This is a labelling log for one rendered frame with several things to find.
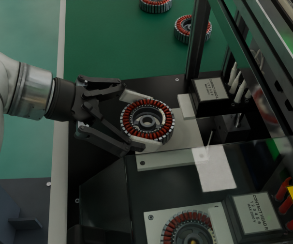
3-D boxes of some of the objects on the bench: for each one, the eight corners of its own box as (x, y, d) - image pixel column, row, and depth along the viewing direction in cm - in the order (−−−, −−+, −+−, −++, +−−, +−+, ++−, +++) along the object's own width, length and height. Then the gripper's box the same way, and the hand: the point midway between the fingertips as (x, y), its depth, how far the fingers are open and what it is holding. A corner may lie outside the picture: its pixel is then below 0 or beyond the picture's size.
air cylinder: (222, 146, 68) (227, 131, 64) (213, 119, 73) (217, 104, 68) (244, 143, 69) (251, 129, 64) (234, 117, 73) (240, 101, 69)
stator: (170, 42, 93) (171, 32, 90) (177, 21, 99) (178, 10, 96) (208, 48, 91) (210, 38, 88) (212, 26, 98) (213, 15, 95)
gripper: (45, 66, 63) (138, 94, 74) (36, 165, 49) (153, 182, 60) (57, 38, 59) (154, 73, 69) (51, 140, 45) (175, 163, 55)
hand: (146, 121), depth 64 cm, fingers closed on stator, 11 cm apart
